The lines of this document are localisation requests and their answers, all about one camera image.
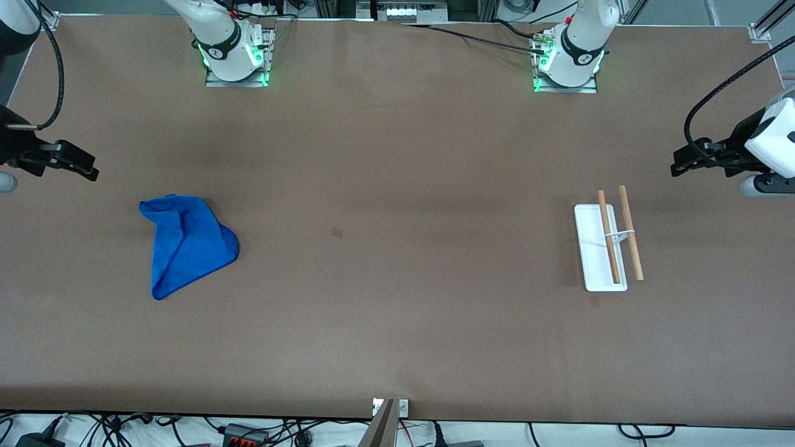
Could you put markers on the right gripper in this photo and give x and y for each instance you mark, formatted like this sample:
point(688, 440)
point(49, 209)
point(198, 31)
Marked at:
point(13, 149)

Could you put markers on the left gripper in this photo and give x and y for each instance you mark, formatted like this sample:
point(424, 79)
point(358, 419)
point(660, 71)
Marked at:
point(736, 149)

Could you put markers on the blue microfibre towel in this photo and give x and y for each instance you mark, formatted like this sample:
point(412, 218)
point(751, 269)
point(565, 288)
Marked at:
point(186, 248)

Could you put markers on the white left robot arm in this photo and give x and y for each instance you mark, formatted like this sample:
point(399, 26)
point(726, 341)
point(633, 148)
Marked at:
point(574, 49)

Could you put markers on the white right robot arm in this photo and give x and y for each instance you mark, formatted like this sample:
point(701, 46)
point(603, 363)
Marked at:
point(227, 37)

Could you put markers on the wooden rack rod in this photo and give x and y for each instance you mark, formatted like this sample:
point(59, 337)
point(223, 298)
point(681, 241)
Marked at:
point(626, 211)
point(605, 217)

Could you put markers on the white rack base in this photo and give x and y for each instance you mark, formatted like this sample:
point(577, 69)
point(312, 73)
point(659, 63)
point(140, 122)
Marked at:
point(593, 261)

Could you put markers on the black power adapter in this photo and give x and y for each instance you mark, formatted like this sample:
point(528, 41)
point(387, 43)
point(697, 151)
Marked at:
point(40, 441)

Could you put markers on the grey box with orange clips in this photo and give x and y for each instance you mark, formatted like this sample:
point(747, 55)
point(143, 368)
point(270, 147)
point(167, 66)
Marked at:
point(245, 431)

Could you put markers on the white power strip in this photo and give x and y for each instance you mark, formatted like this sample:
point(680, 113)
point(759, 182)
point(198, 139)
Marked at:
point(407, 11)

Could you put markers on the black plug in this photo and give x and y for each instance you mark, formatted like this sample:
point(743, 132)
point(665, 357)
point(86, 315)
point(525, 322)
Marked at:
point(438, 434)

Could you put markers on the metal table corner bracket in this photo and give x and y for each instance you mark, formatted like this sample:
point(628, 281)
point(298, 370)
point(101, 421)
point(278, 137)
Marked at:
point(53, 21)
point(759, 32)

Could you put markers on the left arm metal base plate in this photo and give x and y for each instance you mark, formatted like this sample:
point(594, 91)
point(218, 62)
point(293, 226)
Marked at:
point(565, 90)

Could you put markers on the aluminium frame strut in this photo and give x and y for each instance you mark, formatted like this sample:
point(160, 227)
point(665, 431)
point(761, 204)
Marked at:
point(776, 15)

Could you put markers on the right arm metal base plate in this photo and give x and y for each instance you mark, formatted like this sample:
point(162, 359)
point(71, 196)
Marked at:
point(236, 83)

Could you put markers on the aluminium frame posts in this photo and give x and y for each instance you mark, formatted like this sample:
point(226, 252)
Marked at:
point(335, 7)

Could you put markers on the small metal edge bracket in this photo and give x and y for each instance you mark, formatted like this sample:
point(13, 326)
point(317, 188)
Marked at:
point(404, 408)

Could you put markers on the grey-brown camera pole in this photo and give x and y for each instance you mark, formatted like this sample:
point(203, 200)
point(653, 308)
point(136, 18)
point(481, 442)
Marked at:
point(380, 431)

